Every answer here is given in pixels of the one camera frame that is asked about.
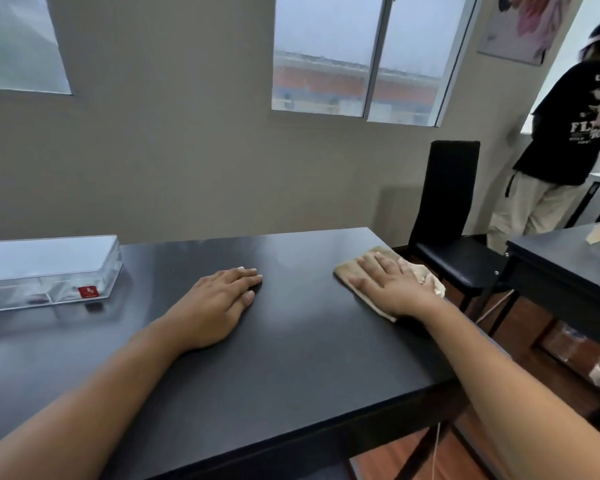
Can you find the large black table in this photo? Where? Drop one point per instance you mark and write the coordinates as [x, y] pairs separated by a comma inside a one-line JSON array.
[[305, 354]]

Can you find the pink floral wall poster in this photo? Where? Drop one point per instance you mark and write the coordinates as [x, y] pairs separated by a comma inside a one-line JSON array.
[[525, 24]]

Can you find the person's right thumb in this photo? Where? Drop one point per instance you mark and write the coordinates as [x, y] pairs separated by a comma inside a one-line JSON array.
[[361, 289]]

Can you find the sliding window grey frame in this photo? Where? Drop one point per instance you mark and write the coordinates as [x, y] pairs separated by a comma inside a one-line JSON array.
[[330, 54]]

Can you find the person's right forearm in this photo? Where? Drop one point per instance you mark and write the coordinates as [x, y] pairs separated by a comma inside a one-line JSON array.
[[505, 384]]

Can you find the person's right hand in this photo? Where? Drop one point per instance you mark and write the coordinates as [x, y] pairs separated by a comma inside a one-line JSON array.
[[397, 292]]

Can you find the clear plastic bag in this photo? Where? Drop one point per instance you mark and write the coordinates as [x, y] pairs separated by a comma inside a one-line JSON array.
[[567, 342]]

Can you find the black high-back chair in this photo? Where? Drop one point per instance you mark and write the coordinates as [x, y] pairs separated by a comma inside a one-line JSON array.
[[450, 194]]

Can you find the person's left thumb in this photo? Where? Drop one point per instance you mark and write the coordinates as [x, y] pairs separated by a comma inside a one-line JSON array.
[[244, 303]]

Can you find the small black table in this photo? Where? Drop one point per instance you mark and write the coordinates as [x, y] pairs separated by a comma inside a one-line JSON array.
[[555, 264]]

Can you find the frosted window pane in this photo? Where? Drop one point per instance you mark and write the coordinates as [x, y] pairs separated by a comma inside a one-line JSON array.
[[15, 39]]

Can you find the person's left forearm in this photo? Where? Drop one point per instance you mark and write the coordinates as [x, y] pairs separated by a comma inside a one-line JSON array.
[[80, 409]]

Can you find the beige cleaning cloth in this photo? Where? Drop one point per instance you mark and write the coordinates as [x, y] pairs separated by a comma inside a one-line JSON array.
[[346, 271]]

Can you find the beige trousers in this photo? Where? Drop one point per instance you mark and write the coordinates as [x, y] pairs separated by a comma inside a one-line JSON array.
[[525, 204]]

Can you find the clear plastic box red label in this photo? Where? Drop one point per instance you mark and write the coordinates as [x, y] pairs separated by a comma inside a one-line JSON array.
[[45, 264]]

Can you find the black printed t-shirt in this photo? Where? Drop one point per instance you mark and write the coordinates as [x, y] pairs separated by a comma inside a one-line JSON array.
[[565, 119]]

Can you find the person's left hand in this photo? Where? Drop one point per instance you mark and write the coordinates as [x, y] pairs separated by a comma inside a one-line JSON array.
[[205, 314]]

